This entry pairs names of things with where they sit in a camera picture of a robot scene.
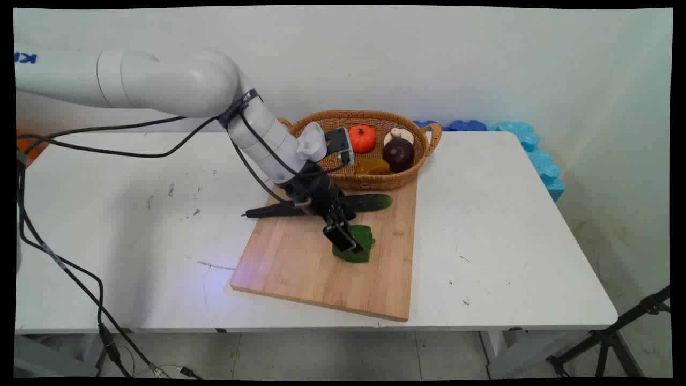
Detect black tripod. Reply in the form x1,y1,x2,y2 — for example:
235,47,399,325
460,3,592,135
545,285,672,379

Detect orange object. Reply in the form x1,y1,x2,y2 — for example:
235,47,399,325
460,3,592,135
16,128,52,166

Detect white table leg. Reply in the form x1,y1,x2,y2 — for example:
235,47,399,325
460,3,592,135
480,328,542,379

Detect wooden cutting board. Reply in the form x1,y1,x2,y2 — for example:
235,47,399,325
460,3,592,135
230,174,419,323

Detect green toy cucumber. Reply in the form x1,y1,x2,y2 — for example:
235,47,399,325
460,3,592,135
335,193,394,213

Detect black velcro strap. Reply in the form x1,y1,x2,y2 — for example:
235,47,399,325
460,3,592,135
217,89,264,129

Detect dark purple toy onion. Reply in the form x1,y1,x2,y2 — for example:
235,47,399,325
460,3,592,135
382,138,416,174

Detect black toy knife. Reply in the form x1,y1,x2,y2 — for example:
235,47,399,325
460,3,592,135
241,202,322,219

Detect cream toy mushroom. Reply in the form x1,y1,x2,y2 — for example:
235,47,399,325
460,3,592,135
383,127,415,146

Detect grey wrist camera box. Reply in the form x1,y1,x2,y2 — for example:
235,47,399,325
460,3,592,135
324,127,356,167

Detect green toy bell pepper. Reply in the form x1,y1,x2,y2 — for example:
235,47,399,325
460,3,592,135
332,224,376,264

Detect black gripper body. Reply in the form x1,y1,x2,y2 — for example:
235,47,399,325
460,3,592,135
276,164,345,218

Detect light blue foam piece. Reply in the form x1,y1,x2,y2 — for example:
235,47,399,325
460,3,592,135
487,121,566,203

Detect black cable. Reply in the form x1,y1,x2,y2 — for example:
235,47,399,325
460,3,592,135
18,117,219,159
15,153,161,378
16,116,187,141
237,112,353,177
232,140,314,209

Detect woven wicker basket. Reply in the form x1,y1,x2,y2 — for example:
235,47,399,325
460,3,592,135
277,110,443,191

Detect yellow-brown toy pepper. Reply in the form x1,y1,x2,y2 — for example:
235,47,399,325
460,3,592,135
353,157,392,176

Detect orange toy pumpkin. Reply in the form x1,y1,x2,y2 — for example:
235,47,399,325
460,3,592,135
348,124,377,154

